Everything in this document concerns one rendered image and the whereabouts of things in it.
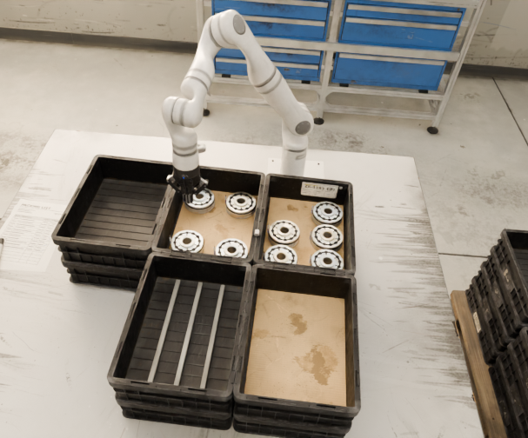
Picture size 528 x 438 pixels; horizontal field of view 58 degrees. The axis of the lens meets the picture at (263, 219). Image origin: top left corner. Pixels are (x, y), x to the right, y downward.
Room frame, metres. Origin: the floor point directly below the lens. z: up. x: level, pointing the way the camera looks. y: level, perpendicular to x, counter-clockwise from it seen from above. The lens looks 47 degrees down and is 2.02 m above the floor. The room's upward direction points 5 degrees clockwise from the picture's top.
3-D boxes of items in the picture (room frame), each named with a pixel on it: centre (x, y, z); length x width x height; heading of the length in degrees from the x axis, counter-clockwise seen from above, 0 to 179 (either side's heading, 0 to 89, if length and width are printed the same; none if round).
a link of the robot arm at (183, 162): (1.07, 0.23, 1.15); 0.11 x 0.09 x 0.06; 177
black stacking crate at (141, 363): (0.66, 0.18, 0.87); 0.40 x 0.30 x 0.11; 177
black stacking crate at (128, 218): (1.08, 0.46, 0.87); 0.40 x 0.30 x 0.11; 177
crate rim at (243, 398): (0.65, -0.12, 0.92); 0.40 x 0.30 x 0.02; 177
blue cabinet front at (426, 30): (2.93, -0.74, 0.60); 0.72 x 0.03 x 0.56; 90
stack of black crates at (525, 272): (1.21, -1.14, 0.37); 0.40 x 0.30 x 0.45; 0
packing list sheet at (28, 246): (1.09, 0.83, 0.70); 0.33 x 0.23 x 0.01; 0
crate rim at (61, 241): (1.08, 0.46, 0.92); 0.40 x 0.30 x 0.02; 177
